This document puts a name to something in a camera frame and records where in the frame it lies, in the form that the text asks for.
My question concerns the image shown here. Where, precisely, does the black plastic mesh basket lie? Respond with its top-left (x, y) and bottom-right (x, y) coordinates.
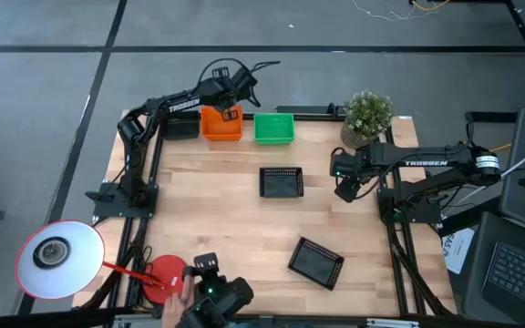
top-left (259, 166), bottom-right (305, 200)
top-left (287, 236), bottom-right (345, 292)
top-left (160, 117), bottom-right (201, 141)

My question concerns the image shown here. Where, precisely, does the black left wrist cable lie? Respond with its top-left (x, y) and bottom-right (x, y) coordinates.
top-left (197, 56), bottom-right (251, 86)

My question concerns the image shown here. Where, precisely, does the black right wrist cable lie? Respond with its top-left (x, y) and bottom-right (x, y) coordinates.
top-left (356, 156), bottom-right (400, 201)

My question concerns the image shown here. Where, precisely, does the thin yellow floor cable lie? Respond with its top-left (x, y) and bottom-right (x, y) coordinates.
top-left (410, 0), bottom-right (451, 13)

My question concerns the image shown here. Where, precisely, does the thin white rod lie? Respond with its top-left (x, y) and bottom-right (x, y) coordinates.
top-left (442, 138), bottom-right (525, 215)

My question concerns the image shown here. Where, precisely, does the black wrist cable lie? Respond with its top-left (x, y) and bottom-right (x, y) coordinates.
top-left (356, 156), bottom-right (400, 201)
top-left (197, 56), bottom-right (251, 86)

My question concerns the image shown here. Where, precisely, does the red desk lamp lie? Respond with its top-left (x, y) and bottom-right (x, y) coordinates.
top-left (15, 220), bottom-right (190, 306)

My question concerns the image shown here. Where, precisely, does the thin white floor cable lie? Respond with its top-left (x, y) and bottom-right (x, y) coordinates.
top-left (350, 0), bottom-right (440, 23)

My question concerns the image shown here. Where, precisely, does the black floor bar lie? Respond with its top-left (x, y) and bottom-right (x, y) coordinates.
top-left (464, 111), bottom-right (520, 124)

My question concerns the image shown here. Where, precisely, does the black aluminium table frame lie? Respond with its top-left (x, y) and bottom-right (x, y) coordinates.
top-left (73, 108), bottom-right (458, 318)

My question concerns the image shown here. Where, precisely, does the black handheld robot device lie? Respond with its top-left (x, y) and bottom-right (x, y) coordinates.
top-left (174, 252), bottom-right (255, 328)

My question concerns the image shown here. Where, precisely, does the person's hand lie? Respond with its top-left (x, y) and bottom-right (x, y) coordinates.
top-left (160, 272), bottom-right (196, 328)

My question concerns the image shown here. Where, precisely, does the white printed paper sheet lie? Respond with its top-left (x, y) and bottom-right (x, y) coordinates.
top-left (441, 227), bottom-right (476, 275)

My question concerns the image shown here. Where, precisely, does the black crossbar with silver brackets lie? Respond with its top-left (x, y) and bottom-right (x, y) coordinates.
top-left (0, 305), bottom-right (525, 328)

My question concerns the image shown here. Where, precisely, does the small potted green plant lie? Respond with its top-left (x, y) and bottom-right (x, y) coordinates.
top-left (339, 89), bottom-right (395, 150)

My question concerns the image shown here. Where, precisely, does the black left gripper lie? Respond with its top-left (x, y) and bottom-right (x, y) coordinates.
top-left (207, 60), bottom-right (282, 110)

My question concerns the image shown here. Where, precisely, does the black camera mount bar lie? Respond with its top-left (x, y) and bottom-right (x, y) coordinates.
top-left (274, 102), bottom-right (348, 118)

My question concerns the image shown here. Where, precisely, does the black lamp cable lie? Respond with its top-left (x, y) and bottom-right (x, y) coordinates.
top-left (137, 244), bottom-right (155, 277)

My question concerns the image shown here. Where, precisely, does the black laptop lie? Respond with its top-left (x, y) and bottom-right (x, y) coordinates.
top-left (462, 211), bottom-right (525, 327)

